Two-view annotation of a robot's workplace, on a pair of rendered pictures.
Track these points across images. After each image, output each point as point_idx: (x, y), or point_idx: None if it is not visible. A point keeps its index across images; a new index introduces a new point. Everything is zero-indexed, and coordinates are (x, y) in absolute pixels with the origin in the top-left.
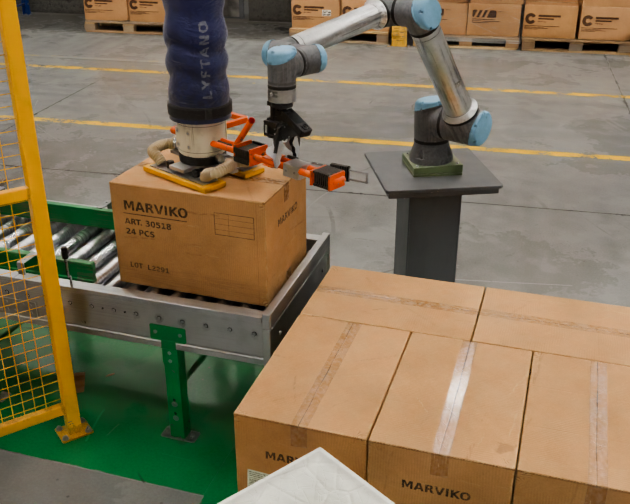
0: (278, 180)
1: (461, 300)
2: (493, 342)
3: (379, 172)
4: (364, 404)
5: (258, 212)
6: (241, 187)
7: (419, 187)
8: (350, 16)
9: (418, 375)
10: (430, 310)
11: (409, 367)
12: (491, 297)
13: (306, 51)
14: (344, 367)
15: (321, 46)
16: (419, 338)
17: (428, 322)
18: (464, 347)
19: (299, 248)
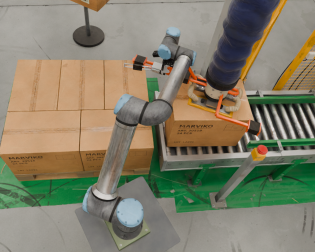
0: (176, 98)
1: (88, 136)
2: (72, 111)
3: (156, 204)
4: (109, 71)
5: None
6: (187, 88)
7: (125, 187)
8: (168, 82)
9: (96, 87)
10: (100, 124)
11: (100, 90)
12: (75, 142)
13: (165, 39)
14: (121, 84)
15: (162, 46)
16: (100, 106)
17: (99, 116)
18: (82, 105)
19: (167, 133)
